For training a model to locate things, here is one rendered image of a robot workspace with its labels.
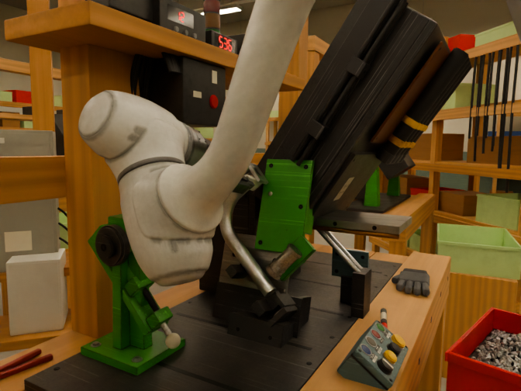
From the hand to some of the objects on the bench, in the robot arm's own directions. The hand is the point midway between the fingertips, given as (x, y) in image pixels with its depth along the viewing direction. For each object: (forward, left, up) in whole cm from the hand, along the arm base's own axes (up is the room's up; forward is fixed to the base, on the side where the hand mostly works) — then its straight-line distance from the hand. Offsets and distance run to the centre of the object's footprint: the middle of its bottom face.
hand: (246, 177), depth 92 cm
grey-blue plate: (-19, -23, -33) cm, 45 cm away
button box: (-31, +6, -37) cm, 48 cm away
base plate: (-3, -15, -35) cm, 38 cm away
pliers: (+30, +36, -36) cm, 59 cm away
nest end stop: (-12, +4, -31) cm, 34 cm away
